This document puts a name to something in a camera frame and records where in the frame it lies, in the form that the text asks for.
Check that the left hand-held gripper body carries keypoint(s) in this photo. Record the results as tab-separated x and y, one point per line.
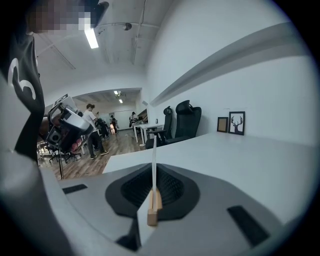
71	125

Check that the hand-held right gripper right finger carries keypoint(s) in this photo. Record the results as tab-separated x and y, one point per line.
205	225

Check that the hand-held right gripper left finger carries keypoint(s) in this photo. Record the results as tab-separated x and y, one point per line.
85	215

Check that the wooden card holder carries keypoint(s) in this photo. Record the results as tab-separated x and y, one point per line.
152	217

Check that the white card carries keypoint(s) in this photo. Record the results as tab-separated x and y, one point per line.
154	165

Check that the person's left forearm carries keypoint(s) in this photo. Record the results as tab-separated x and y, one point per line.
44	128

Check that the person's left hand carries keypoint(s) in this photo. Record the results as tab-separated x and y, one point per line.
76	145

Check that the black swivel chair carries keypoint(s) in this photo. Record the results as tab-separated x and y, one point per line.
66	155

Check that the black thin stand pole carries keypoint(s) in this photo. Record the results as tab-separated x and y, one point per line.
61	165

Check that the person's black printed shirt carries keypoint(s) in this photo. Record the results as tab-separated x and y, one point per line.
23	82

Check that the white background desk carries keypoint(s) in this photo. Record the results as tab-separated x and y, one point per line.
147	128

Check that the long ceiling light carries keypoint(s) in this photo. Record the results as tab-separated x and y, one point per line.
91	37

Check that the black mesh office chair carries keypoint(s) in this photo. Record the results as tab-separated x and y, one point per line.
187	122
168	122

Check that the round ceiling fixture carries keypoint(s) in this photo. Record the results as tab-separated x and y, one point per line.
127	26

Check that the small brown picture frame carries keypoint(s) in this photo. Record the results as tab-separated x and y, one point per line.
222	124

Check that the black deer picture frame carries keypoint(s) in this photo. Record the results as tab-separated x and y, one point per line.
237	123

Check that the black head-worn camera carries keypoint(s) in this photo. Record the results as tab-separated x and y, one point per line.
99	13

